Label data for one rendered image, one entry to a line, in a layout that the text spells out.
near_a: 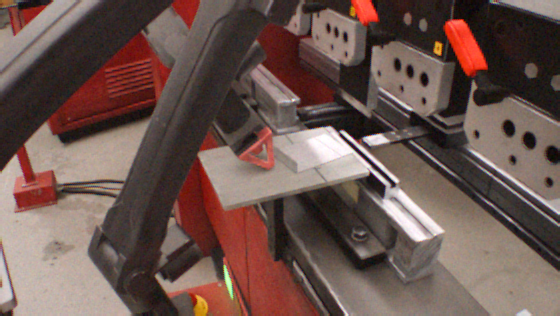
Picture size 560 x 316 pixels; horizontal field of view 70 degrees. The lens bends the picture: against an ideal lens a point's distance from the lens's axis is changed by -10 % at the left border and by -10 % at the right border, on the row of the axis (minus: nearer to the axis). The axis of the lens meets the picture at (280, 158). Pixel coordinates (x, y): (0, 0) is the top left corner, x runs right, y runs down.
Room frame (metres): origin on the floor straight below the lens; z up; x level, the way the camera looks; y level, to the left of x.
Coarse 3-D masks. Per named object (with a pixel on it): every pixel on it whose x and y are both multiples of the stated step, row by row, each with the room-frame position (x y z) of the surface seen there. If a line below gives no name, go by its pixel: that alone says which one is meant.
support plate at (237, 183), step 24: (264, 144) 0.74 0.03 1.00; (288, 144) 0.74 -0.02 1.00; (216, 168) 0.65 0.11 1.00; (240, 168) 0.65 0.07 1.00; (264, 168) 0.65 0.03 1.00; (288, 168) 0.65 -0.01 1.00; (336, 168) 0.65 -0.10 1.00; (360, 168) 0.65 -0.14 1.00; (216, 192) 0.58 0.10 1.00; (240, 192) 0.58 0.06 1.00; (264, 192) 0.58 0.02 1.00; (288, 192) 0.58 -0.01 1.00
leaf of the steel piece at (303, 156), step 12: (300, 144) 0.73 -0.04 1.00; (312, 144) 0.73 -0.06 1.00; (276, 156) 0.69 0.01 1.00; (288, 156) 0.66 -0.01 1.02; (300, 156) 0.69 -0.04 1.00; (312, 156) 0.69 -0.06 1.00; (324, 156) 0.69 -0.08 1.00; (336, 156) 0.69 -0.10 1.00; (300, 168) 0.65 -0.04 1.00; (312, 168) 0.65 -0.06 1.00
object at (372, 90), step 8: (344, 72) 0.76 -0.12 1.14; (352, 72) 0.73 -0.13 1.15; (360, 72) 0.71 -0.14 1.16; (368, 72) 0.69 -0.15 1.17; (344, 80) 0.76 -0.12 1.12; (352, 80) 0.73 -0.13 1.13; (360, 80) 0.71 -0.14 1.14; (368, 80) 0.69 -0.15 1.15; (344, 88) 0.75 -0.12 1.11; (352, 88) 0.73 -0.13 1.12; (360, 88) 0.71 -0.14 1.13; (368, 88) 0.68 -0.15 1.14; (376, 88) 0.69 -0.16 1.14; (344, 96) 0.77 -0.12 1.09; (352, 96) 0.73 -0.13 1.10; (360, 96) 0.70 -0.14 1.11; (368, 96) 0.68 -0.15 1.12; (376, 96) 0.69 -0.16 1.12; (352, 104) 0.74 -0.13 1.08; (360, 104) 0.72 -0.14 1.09; (368, 104) 0.68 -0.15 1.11; (376, 104) 0.69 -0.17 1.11; (368, 112) 0.69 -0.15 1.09
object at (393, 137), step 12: (420, 120) 0.82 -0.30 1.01; (432, 120) 0.80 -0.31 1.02; (444, 120) 0.78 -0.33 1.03; (456, 120) 0.78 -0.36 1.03; (396, 132) 0.78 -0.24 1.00; (408, 132) 0.78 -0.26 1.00; (420, 132) 0.78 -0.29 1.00; (432, 132) 0.78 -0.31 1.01; (444, 132) 0.75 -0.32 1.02; (456, 132) 0.75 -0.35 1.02; (372, 144) 0.73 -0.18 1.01; (384, 144) 0.74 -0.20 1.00; (444, 144) 0.74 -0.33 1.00; (456, 144) 0.75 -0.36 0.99
